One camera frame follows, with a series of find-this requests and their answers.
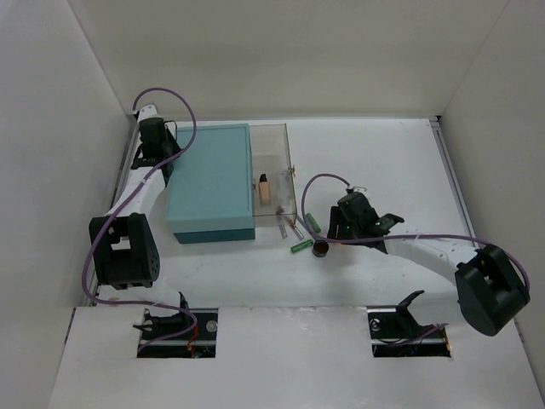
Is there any teal makeup organizer box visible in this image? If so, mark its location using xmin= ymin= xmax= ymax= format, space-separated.
xmin=164 ymin=124 xmax=255 ymax=245

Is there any black silver makeup pencil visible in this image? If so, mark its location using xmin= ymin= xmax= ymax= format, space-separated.
xmin=276 ymin=206 xmax=288 ymax=239

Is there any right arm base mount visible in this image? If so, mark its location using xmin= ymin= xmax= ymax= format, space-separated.
xmin=366 ymin=290 xmax=451 ymax=358

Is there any round brown cosmetic jar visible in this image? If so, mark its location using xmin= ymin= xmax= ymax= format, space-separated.
xmin=312 ymin=240 xmax=330 ymax=258

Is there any beige foundation pump bottle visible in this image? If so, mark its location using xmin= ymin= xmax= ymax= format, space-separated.
xmin=258 ymin=174 xmax=272 ymax=206

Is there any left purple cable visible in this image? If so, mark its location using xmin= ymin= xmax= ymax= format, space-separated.
xmin=80 ymin=88 xmax=199 ymax=353

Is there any purple cable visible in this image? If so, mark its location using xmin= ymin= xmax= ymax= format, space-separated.
xmin=80 ymin=88 xmax=199 ymax=353
xmin=301 ymin=173 xmax=531 ymax=346

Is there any grey makeup pencil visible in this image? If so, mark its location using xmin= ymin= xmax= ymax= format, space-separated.
xmin=296 ymin=216 xmax=319 ymax=239

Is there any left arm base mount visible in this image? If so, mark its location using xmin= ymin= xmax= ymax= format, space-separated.
xmin=133 ymin=308 xmax=219 ymax=359

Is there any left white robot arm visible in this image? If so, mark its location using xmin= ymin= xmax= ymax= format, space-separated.
xmin=82 ymin=112 xmax=197 ymax=340

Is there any green tube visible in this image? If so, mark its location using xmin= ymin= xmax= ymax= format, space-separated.
xmin=290 ymin=239 xmax=313 ymax=254
xmin=306 ymin=213 xmax=321 ymax=233

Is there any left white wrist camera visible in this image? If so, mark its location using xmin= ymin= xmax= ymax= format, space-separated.
xmin=133 ymin=103 xmax=158 ymax=124

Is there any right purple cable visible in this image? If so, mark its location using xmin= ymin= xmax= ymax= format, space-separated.
xmin=301 ymin=173 xmax=531 ymax=346

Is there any red white makeup pencil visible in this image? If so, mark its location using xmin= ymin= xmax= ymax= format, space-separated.
xmin=283 ymin=214 xmax=305 ymax=241

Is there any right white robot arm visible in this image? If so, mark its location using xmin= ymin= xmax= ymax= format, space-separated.
xmin=327 ymin=190 xmax=531 ymax=337

